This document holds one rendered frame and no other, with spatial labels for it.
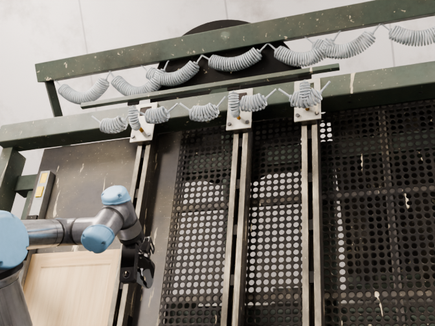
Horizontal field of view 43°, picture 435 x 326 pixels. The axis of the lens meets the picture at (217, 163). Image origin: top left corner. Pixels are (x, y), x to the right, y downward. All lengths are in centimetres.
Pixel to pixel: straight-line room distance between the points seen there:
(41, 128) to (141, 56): 60
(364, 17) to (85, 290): 162
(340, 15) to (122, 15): 249
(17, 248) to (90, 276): 105
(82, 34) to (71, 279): 288
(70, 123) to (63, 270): 66
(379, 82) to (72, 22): 320
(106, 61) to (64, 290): 120
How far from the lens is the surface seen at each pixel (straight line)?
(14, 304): 122
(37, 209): 247
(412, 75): 214
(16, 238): 118
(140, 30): 459
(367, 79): 215
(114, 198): 151
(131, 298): 206
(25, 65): 499
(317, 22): 254
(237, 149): 212
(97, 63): 288
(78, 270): 225
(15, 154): 275
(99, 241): 145
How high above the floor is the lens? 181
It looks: 5 degrees down
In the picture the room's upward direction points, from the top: 8 degrees counter-clockwise
